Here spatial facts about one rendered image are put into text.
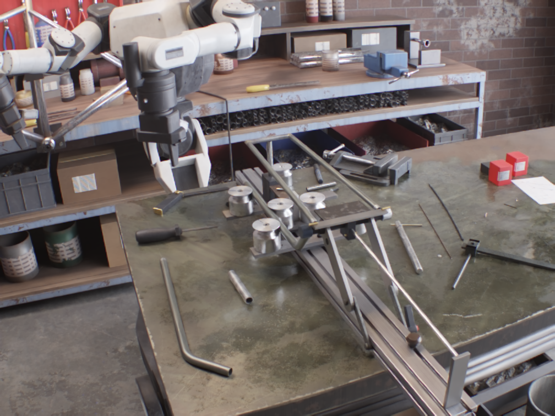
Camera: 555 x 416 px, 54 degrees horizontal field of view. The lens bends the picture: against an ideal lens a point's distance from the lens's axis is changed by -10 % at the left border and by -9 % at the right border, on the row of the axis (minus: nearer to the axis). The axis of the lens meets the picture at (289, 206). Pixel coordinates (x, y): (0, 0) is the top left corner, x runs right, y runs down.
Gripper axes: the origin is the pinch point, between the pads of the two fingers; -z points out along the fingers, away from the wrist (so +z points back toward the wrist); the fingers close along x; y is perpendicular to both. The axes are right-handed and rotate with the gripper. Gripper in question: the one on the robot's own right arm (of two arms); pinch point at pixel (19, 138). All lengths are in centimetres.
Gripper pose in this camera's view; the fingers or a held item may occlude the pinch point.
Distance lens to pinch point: 161.9
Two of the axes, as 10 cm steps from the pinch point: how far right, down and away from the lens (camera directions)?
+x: -6.4, -2.1, 7.4
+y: -7.0, 5.5, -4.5
